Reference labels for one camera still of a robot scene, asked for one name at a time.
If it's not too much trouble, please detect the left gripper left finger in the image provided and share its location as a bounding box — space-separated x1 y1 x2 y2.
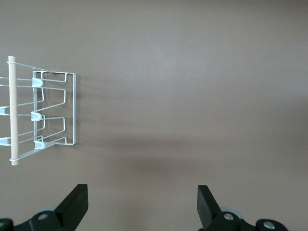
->
0 184 89 231

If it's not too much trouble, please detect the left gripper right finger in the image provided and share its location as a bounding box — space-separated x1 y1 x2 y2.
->
197 185 288 231

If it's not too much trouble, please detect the white wire rack wooden rod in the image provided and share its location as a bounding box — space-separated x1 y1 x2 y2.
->
0 56 77 166

